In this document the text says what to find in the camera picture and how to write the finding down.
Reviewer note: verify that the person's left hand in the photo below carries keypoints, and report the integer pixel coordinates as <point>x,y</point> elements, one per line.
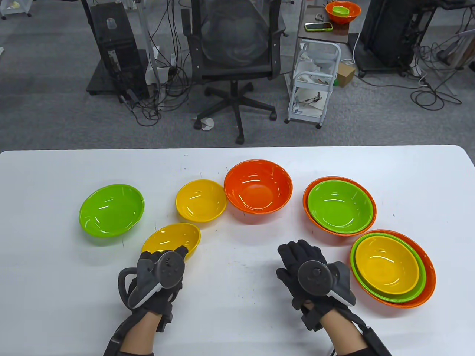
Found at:
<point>167,300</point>

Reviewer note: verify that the person's right hand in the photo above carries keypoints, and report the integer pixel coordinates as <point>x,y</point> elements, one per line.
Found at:
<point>297,256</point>

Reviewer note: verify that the large orange bowl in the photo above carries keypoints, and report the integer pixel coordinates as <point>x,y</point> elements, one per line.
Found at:
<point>354,13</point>
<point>310,221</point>
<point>431,282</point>
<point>258,185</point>

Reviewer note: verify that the small yellow bowl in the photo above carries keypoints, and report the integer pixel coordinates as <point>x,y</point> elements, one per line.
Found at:
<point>170,237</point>
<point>201,200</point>
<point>387,265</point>

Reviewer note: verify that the medium green bowl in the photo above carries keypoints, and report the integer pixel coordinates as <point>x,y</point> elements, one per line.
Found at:
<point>393,299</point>
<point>111,210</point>
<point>339,207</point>

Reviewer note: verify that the small green bowl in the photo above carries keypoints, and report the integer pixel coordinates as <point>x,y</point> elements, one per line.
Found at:
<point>340,11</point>

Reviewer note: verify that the person's right forearm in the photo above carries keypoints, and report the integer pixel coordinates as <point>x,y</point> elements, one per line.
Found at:
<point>343,333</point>

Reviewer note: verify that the person's left forearm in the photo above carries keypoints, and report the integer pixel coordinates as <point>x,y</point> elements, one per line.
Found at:
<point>139,335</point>

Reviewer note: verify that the black hand controller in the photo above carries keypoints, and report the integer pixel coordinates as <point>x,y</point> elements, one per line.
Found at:
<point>170,269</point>
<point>314,278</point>

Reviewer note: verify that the black armband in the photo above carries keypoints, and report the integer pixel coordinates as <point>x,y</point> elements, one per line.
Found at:
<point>352,352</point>

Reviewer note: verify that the white rolling cart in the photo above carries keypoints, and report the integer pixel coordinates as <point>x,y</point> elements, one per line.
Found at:
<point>305,118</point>

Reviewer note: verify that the beige paper sheet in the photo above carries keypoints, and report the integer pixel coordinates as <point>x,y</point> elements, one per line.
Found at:
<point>319,105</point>

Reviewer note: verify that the crumpled white paper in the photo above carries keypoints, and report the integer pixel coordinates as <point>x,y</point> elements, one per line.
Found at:
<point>206,124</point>

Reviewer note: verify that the cardboard box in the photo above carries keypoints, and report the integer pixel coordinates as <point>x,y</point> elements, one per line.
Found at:
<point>345,74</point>

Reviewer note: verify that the white crumpled bag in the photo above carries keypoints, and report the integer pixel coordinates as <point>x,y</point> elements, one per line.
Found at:
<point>310,65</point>

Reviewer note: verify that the black mesh office chair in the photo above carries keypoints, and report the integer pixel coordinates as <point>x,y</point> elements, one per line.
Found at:
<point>235,72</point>

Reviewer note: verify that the white power strip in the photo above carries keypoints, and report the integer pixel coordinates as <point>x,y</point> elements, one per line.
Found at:
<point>415,70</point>

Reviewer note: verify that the brown side table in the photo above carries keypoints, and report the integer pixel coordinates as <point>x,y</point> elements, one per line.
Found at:
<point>326,35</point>

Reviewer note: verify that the phone in green case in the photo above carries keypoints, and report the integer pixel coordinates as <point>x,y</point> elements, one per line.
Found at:
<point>318,26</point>

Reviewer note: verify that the black wheeled cabinet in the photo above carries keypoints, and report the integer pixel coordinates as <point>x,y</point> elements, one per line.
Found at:
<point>393,33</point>

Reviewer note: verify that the grey metal stand leg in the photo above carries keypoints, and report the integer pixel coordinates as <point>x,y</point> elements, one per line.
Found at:
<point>146,40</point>

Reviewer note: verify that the black equipment tower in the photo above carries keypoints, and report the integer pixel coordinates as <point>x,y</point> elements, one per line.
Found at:
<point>111,40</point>

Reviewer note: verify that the clear plastic cup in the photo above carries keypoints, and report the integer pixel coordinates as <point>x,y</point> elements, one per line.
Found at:
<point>111,24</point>

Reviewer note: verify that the white wheeled rack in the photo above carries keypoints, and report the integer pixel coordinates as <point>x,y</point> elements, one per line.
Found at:
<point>15,9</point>

